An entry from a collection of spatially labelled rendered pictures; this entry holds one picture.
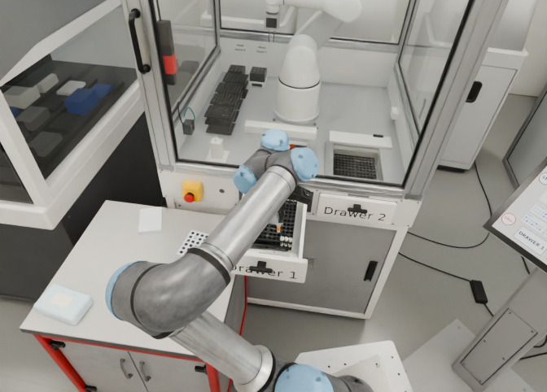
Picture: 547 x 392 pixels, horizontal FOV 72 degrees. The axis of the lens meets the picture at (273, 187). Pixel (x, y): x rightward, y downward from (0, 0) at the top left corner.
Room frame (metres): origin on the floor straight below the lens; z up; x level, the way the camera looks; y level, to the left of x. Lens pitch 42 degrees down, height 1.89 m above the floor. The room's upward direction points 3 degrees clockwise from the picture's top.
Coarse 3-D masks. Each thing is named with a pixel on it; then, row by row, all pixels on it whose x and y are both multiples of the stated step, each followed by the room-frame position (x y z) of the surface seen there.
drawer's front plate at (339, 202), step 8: (320, 200) 1.03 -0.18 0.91; (328, 200) 1.03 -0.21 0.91; (336, 200) 1.03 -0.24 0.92; (344, 200) 1.02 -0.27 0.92; (352, 200) 1.02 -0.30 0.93; (360, 200) 1.02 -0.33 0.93; (368, 200) 1.02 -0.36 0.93; (376, 200) 1.03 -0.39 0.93; (320, 208) 1.03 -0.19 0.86; (328, 208) 1.03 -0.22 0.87; (336, 208) 1.03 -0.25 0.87; (344, 208) 1.02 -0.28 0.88; (368, 208) 1.02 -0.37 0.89; (376, 208) 1.01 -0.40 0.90; (384, 208) 1.01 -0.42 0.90; (392, 208) 1.01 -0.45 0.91; (328, 216) 1.03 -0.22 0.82; (336, 216) 1.03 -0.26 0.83; (344, 216) 1.02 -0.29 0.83; (352, 216) 1.02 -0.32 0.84; (376, 216) 1.01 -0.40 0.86; (392, 216) 1.01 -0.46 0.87
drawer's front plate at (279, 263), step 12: (252, 252) 0.75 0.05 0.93; (240, 264) 0.74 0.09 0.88; (252, 264) 0.73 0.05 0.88; (276, 264) 0.73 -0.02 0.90; (288, 264) 0.72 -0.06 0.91; (300, 264) 0.72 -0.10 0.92; (252, 276) 0.73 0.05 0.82; (264, 276) 0.73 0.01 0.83; (276, 276) 0.73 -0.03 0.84; (288, 276) 0.72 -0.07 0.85; (300, 276) 0.72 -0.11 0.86
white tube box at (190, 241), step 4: (192, 232) 0.93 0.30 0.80; (196, 232) 0.93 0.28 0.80; (200, 232) 0.93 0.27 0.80; (188, 236) 0.91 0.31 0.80; (192, 236) 0.91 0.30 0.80; (200, 236) 0.92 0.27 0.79; (204, 236) 0.91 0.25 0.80; (188, 240) 0.90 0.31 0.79; (192, 240) 0.89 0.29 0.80; (196, 240) 0.89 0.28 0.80; (200, 240) 0.91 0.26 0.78; (184, 244) 0.87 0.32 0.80; (188, 244) 0.87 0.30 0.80; (192, 244) 0.87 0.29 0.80; (196, 244) 0.87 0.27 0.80; (200, 244) 0.88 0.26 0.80; (180, 248) 0.85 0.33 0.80; (184, 248) 0.86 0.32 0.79; (188, 248) 0.86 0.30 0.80; (180, 252) 0.84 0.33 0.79; (180, 256) 0.82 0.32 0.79
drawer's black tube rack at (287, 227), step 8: (288, 208) 0.99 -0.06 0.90; (288, 216) 0.97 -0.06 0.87; (272, 224) 0.90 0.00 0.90; (288, 224) 0.93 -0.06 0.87; (264, 232) 0.86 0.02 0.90; (272, 232) 0.86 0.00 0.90; (280, 232) 0.89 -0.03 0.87; (288, 232) 0.87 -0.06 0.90; (256, 240) 0.85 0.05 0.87; (280, 248) 0.82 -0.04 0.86; (288, 248) 0.82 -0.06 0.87
